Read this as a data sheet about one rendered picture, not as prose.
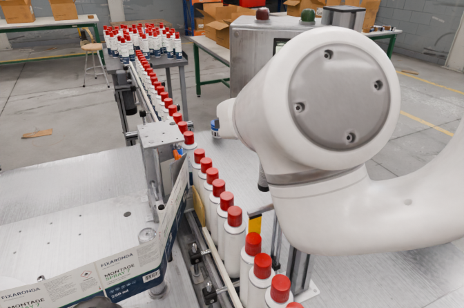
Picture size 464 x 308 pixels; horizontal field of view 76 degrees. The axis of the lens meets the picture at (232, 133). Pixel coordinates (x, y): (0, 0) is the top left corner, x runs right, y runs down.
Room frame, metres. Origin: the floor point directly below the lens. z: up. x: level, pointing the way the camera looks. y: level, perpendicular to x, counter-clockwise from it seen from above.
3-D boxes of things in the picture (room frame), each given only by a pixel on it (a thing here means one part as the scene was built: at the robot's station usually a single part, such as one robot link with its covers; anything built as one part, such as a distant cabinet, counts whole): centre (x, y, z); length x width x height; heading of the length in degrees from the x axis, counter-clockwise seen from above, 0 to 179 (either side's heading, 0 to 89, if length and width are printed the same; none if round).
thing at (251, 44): (0.52, -0.09, 1.38); 0.17 x 0.10 x 0.19; 78
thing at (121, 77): (2.13, 0.82, 0.71); 0.15 x 0.12 x 0.34; 113
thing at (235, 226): (0.49, -0.01, 0.98); 0.05 x 0.05 x 0.20
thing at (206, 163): (0.68, 0.07, 0.98); 0.05 x 0.05 x 0.20
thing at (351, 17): (0.48, -0.17, 1.16); 0.04 x 0.04 x 0.67; 23
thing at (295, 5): (5.54, -1.17, 0.97); 0.51 x 0.36 x 0.37; 118
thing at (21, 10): (4.90, 3.27, 0.96); 0.43 x 0.42 x 0.37; 112
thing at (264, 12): (0.50, -0.05, 1.49); 0.03 x 0.03 x 0.02
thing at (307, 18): (0.49, -0.12, 1.49); 0.03 x 0.03 x 0.02
